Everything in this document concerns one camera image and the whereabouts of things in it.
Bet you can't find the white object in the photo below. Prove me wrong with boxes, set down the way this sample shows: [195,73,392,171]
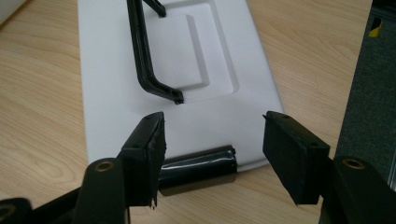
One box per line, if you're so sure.
[0,0,28,26]

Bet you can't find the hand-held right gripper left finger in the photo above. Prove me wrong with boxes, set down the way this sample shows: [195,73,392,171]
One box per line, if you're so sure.
[117,111,167,209]

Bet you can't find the white plastic box lid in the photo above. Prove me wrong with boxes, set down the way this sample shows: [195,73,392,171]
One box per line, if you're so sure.
[77,0,285,174]

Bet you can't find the black carrying handle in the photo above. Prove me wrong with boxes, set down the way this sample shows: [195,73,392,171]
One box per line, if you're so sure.
[125,0,185,105]

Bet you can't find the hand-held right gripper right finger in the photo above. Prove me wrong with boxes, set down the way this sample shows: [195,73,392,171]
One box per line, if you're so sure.
[262,110,332,206]

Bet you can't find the black cylindrical object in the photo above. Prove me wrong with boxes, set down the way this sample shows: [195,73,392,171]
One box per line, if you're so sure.
[157,145,238,197]

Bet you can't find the yellow and black object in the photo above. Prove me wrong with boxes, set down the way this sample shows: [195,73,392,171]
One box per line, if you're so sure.
[368,17,383,38]

